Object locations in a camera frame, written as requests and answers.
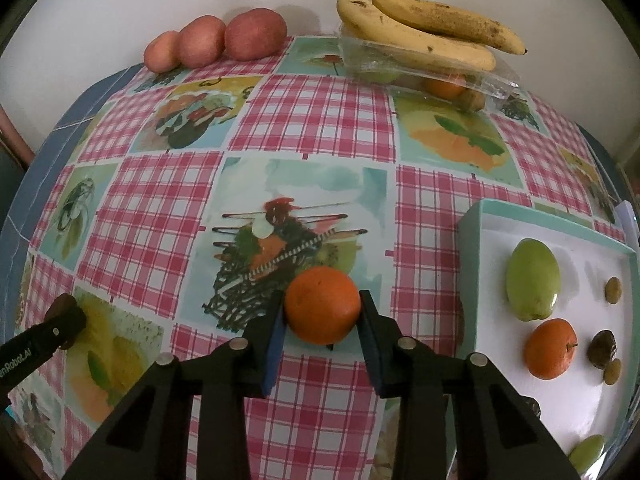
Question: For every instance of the large dark wrinkled avocado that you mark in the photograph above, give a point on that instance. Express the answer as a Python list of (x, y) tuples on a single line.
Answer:
[(601, 349)]

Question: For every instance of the dark furniture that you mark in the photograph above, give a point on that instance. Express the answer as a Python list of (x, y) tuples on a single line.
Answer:
[(7, 180)]

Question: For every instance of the green grape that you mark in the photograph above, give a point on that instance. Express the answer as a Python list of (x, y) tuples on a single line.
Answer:
[(587, 454)]

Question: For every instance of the small red apple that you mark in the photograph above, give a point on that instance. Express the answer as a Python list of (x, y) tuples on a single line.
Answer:
[(161, 52)]

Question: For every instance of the teal white cardboard box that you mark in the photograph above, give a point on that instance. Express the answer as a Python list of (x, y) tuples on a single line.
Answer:
[(585, 270)]

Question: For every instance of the checkered printed tablecloth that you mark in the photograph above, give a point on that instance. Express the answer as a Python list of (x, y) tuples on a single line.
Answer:
[(150, 200)]

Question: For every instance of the green fruit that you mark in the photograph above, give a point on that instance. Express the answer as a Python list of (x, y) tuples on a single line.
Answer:
[(380, 76)]

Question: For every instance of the pale brown kiwi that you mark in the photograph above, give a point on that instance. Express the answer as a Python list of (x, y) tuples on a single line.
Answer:
[(612, 372)]

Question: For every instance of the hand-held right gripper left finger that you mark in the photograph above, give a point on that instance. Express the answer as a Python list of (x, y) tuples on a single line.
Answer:
[(272, 345)]

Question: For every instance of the yellow banana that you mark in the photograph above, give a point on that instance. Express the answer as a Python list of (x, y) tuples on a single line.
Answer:
[(400, 40), (450, 20)]

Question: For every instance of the green pear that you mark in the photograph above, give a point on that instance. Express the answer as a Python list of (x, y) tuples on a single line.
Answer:
[(532, 280)]

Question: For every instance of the small orange tangerine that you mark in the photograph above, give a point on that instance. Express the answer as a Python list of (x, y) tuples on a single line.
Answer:
[(445, 88)]

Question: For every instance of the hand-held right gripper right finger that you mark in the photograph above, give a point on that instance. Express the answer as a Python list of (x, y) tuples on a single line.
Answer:
[(377, 350)]

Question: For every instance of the clear plastic container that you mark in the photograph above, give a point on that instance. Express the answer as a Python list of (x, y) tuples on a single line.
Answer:
[(500, 85)]

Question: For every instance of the pink board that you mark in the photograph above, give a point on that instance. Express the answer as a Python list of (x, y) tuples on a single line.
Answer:
[(12, 132)]

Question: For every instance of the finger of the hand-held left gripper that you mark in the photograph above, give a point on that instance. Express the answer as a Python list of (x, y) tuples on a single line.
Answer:
[(67, 327)]

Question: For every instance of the orange tangerine with stem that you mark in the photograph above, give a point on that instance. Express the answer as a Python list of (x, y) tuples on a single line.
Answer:
[(549, 350)]

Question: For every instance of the white blue packet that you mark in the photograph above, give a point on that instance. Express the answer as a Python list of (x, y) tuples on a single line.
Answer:
[(629, 225)]

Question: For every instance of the large red apple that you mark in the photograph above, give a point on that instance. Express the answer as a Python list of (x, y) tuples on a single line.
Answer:
[(255, 34)]

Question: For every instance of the brown fruit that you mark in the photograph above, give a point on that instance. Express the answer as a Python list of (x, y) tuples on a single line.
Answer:
[(472, 100)]

